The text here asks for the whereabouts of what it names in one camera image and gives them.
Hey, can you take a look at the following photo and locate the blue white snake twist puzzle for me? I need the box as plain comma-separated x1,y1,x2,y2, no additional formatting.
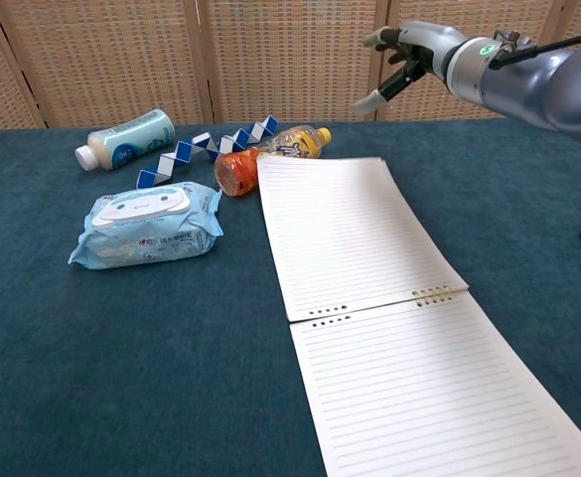
136,114,278,191

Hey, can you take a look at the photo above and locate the teal blue tablecloth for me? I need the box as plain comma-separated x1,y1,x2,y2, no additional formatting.
0,115,581,477

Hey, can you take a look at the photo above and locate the orange drink plastic bottle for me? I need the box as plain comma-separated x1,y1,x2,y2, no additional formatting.
214,126,333,198

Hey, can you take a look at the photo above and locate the woven rattan folding screen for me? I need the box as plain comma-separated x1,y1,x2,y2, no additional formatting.
0,0,581,133

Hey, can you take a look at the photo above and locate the pale blue white-capped bottle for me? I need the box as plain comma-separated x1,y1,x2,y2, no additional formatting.
74,108,177,172

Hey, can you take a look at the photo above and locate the yellow lined notepad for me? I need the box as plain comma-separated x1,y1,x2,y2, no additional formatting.
256,156,581,477

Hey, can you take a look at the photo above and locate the black cable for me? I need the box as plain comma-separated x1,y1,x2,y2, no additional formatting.
487,28,581,71

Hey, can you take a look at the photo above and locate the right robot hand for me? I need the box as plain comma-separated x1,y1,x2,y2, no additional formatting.
352,20,468,116

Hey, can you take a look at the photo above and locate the light blue wet wipes pack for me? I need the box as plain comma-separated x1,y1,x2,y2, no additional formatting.
67,181,224,271

